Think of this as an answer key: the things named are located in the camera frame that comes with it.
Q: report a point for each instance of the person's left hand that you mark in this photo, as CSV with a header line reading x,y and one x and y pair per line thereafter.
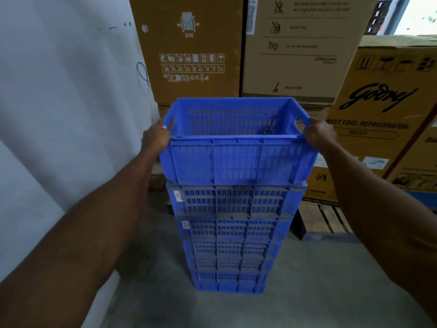
x,y
154,137

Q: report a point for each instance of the person's right hand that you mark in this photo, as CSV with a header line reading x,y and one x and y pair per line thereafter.
x,y
320,134

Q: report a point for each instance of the person's left thumb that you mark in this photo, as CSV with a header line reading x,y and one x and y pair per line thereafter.
x,y
164,124

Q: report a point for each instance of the person's right thumb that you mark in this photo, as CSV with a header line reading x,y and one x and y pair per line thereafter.
x,y
313,122

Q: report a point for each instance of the blue perforated plastic crate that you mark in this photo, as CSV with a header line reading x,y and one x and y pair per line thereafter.
x,y
239,160

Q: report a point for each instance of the person's left forearm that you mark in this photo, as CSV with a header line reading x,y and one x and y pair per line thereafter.
x,y
85,232

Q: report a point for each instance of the person's right forearm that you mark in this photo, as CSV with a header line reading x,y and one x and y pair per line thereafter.
x,y
333,162

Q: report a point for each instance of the plain brown cardboard box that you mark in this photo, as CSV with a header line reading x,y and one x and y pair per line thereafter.
x,y
317,111

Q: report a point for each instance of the small brown cardboard box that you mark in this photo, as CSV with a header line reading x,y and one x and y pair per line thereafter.
x,y
163,110

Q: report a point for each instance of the large yellow-brown refrigerator carton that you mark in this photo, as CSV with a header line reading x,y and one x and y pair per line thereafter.
x,y
375,109

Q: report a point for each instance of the light brown cardboard box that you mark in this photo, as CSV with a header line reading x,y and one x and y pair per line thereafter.
x,y
304,47

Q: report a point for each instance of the dark brown cardboard box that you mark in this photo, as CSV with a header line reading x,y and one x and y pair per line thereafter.
x,y
191,40

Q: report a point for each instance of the wooden pallet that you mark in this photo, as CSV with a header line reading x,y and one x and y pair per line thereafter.
x,y
322,222

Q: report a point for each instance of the dusty blue plastic crate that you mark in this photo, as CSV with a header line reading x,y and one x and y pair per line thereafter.
x,y
235,201
232,227
228,265
228,281
230,248

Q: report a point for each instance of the tilted yellow-brown carton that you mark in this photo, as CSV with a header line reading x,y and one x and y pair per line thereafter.
x,y
418,160

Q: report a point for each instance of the bright window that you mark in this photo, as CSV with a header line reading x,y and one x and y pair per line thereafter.
x,y
418,13

